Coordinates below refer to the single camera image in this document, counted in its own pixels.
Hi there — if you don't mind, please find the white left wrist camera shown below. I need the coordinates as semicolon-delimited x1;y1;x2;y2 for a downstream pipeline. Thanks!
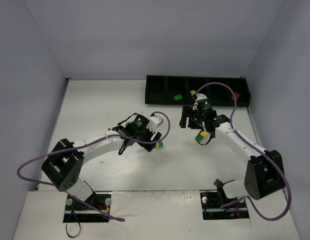
146;115;164;133

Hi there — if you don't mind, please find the purple cable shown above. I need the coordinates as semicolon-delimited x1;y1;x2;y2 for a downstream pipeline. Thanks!
194;81;293;221
17;111;171;222

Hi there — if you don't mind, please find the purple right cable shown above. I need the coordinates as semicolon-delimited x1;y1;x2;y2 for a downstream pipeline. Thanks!
194;81;293;221

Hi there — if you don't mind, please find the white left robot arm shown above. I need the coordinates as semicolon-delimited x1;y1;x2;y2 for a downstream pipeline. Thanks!
41;114;164;205

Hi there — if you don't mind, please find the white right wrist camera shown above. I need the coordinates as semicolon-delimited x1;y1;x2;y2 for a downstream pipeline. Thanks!
192;93;208;110

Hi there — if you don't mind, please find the yellow long lego brick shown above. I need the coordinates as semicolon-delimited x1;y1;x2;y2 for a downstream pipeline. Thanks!
200;131;210;139

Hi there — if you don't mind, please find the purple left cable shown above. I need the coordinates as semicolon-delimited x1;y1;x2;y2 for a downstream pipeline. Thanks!
17;111;171;222

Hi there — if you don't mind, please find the right base mount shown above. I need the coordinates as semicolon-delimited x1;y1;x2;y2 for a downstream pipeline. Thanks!
200;190;250;221

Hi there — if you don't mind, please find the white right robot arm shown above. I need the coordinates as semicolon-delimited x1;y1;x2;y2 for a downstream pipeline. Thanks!
179;100;286;200

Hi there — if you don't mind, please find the left base mount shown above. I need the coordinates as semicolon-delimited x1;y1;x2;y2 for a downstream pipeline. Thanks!
63;193;111;223

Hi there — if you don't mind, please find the black compartment tray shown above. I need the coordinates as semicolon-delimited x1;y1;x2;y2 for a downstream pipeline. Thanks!
145;75;251;108

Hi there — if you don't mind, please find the base mount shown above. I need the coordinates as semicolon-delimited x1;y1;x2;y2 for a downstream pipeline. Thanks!
63;193;111;223
200;190;250;221

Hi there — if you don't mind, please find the green curved lego top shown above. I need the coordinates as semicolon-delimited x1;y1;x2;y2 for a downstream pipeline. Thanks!
125;121;132;127

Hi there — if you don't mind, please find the green lego in tray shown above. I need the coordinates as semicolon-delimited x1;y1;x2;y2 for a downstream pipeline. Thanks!
173;94;183;101

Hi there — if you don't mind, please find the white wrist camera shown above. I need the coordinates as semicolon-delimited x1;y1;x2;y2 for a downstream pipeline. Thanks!
146;115;164;133
192;93;208;110

